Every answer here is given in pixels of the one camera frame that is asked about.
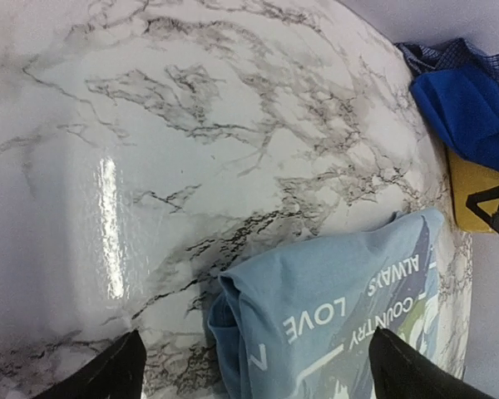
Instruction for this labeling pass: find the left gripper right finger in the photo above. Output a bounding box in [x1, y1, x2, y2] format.
[368, 328, 489, 399]

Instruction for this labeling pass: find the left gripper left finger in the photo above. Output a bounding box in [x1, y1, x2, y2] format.
[36, 330, 146, 399]

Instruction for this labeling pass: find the light blue t-shirt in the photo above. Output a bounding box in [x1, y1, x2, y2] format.
[208, 208, 444, 398]

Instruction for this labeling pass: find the blue patterned button shirt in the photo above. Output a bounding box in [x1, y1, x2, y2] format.
[395, 37, 499, 86]

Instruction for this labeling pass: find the yellow plastic laundry basket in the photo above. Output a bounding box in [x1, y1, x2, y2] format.
[446, 147, 499, 234]

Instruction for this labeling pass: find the royal blue garment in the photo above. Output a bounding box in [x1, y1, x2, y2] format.
[410, 65, 499, 172]

